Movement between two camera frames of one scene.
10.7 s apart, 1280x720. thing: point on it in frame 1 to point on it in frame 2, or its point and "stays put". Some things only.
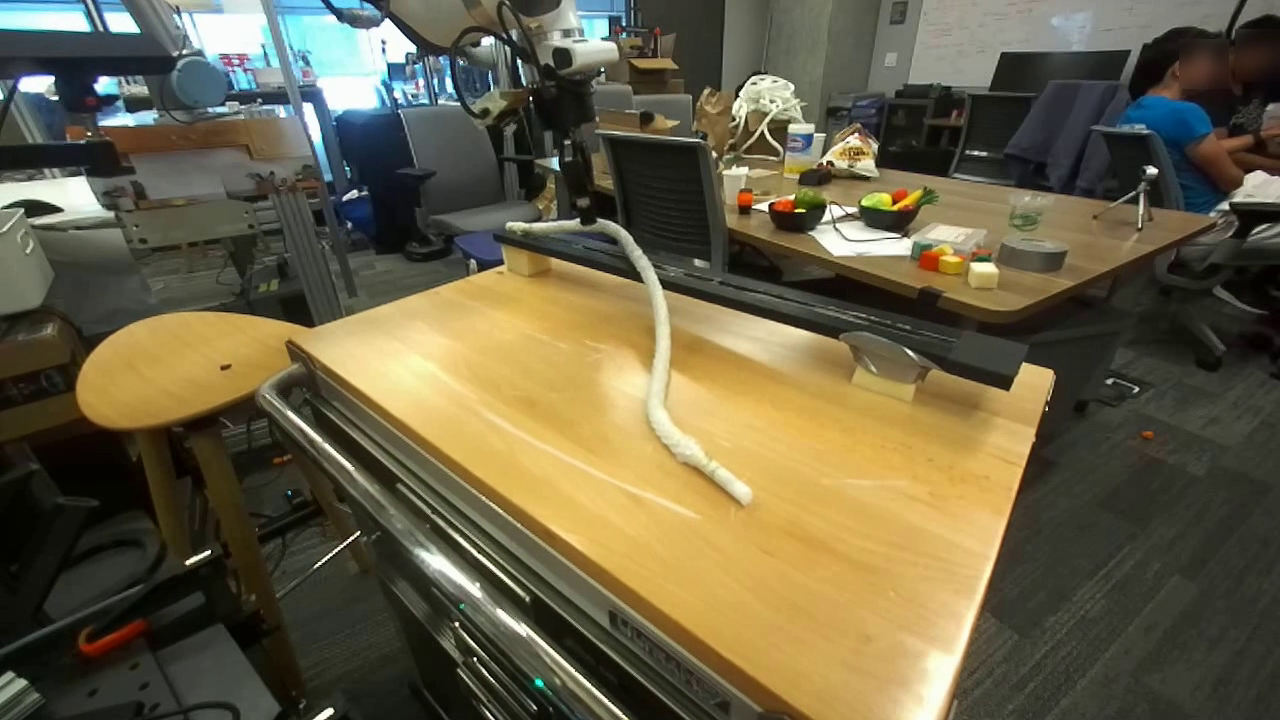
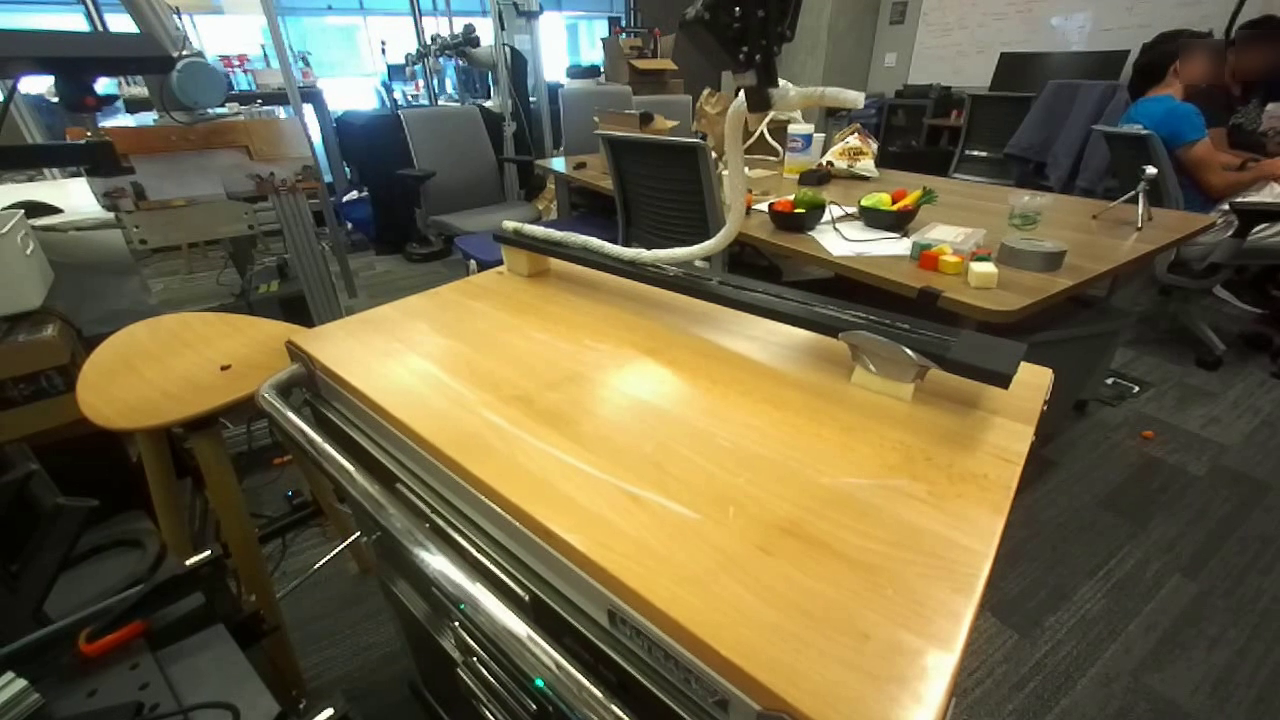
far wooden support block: [531, 262] stays put
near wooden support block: [886, 366] stays put
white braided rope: [660, 413] to [691, 248]
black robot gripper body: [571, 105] to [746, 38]
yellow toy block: [950, 266] stays put
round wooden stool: [193, 375] stays put
